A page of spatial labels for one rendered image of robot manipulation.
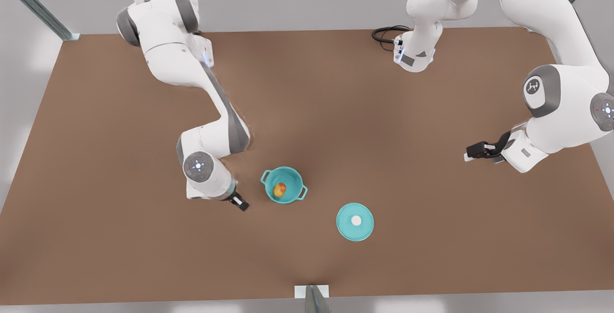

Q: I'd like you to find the teal pot lid white knob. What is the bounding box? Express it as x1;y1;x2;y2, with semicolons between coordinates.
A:
336;202;375;242

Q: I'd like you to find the teal pot with handles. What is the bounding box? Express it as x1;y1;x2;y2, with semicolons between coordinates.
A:
260;166;308;205

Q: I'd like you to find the black cable loop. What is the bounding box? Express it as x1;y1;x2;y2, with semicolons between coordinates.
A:
371;25;412;52

